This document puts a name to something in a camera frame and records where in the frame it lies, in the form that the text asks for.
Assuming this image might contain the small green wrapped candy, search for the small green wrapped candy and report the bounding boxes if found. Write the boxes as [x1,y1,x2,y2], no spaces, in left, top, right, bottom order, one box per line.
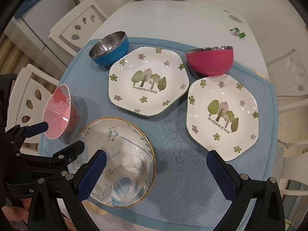
[230,27,247,39]

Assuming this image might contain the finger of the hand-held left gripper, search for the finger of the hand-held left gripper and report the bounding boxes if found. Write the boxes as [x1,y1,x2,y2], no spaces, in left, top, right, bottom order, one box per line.
[5,121,49,148]
[14,141,85,174]

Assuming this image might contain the magenta steel bowl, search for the magenta steel bowl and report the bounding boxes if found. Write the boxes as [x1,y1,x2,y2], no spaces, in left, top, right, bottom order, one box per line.
[185,46,234,76]

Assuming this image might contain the round floral gold-rimmed plate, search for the round floral gold-rimmed plate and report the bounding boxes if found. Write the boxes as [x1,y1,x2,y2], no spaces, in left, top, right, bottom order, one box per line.
[72,117,156,208]

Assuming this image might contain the blue steel bowl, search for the blue steel bowl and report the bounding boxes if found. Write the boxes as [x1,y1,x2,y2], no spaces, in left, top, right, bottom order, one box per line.
[89,31,130,66]

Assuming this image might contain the hexagonal tree print plate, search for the hexagonal tree print plate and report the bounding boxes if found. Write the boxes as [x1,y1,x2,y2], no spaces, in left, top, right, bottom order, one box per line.
[108,46,190,117]
[185,75,260,162]

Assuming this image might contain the light blue textured mat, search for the light blue textured mat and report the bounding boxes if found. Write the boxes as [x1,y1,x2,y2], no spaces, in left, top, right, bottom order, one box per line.
[38,37,280,224]

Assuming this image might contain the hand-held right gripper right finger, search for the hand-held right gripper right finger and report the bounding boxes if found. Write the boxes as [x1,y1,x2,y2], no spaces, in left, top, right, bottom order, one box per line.
[206,150,289,231]

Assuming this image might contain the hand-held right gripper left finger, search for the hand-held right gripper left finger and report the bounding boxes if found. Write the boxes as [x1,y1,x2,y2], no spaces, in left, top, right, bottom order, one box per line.
[28,149,107,231]

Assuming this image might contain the white refrigerator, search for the white refrigerator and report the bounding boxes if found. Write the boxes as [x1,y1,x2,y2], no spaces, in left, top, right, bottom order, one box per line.
[11,0,81,66]

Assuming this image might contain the pink cartoon bowl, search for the pink cartoon bowl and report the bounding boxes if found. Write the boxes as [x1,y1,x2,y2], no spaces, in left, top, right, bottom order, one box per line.
[42,84,80,139]

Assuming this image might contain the white wooden chair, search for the white wooden chair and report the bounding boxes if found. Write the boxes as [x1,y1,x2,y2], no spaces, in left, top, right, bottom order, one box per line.
[49,0,109,53]
[5,64,63,154]
[265,49,308,106]
[277,137,308,198]

